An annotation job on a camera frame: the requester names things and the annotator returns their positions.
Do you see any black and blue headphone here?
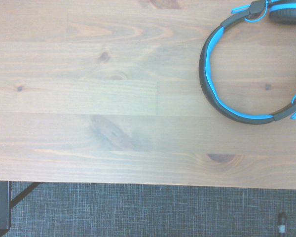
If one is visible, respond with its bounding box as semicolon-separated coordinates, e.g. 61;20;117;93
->
198;0;296;125

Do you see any black cable plug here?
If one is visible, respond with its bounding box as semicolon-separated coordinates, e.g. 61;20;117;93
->
277;212;288;237

